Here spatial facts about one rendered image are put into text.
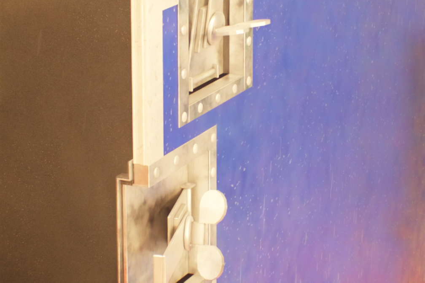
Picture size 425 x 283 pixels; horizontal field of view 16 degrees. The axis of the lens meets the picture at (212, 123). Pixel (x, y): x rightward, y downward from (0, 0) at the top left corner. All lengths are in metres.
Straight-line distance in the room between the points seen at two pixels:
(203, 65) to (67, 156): 1.13
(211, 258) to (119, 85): 1.10
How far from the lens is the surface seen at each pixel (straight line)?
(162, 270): 1.00
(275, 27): 1.19
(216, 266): 1.06
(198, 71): 1.10
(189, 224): 1.06
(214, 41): 1.09
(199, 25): 1.07
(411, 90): 1.56
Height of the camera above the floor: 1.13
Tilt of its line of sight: 16 degrees down
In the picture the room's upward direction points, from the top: straight up
